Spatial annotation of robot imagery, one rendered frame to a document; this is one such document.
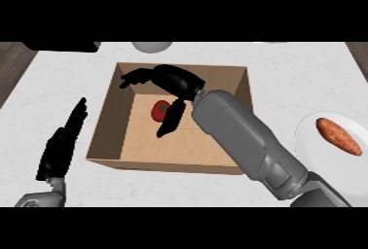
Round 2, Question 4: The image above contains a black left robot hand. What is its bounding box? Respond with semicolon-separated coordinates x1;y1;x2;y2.
34;96;89;182

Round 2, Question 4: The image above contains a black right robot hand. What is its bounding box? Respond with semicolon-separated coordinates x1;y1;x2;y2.
119;64;207;139

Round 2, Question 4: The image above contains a red tomato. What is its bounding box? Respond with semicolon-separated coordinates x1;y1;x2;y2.
150;99;173;124

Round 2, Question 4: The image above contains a brown cardboard box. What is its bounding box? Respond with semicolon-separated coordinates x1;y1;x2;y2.
85;61;255;176

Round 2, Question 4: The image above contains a white plate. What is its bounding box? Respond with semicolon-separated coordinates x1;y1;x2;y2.
292;111;368;208

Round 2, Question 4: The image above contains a grey round bowl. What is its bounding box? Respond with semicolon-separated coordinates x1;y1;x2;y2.
132;42;173;54

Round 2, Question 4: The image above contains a black appliance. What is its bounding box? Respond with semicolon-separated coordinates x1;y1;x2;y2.
21;42;102;53

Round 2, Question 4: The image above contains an orange sweet potato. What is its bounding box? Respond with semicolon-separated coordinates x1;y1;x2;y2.
315;117;364;157

